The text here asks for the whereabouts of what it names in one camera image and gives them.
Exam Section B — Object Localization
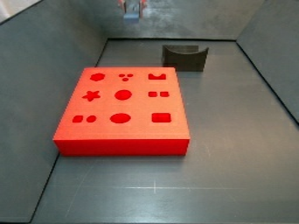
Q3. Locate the blue double-square peg object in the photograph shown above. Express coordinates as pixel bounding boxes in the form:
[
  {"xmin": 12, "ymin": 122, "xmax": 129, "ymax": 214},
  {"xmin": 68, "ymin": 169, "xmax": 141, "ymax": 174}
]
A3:
[{"xmin": 124, "ymin": 0, "xmax": 139, "ymax": 23}]

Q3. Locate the dark curved holder stand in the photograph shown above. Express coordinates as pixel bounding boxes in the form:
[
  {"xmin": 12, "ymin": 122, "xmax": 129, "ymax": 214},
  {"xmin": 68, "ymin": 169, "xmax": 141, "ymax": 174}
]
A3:
[{"xmin": 161, "ymin": 45, "xmax": 209, "ymax": 72}]

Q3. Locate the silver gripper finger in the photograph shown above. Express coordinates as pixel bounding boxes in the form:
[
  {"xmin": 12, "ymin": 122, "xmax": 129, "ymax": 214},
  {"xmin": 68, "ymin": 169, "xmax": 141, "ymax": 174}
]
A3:
[
  {"xmin": 117, "ymin": 0, "xmax": 127, "ymax": 12},
  {"xmin": 139, "ymin": 0, "xmax": 147, "ymax": 18}
]

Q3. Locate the red shape-sorting board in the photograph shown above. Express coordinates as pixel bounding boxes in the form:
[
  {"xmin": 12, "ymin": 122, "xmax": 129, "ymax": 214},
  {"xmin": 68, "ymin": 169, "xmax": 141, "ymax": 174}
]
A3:
[{"xmin": 53, "ymin": 67, "xmax": 191, "ymax": 156}]

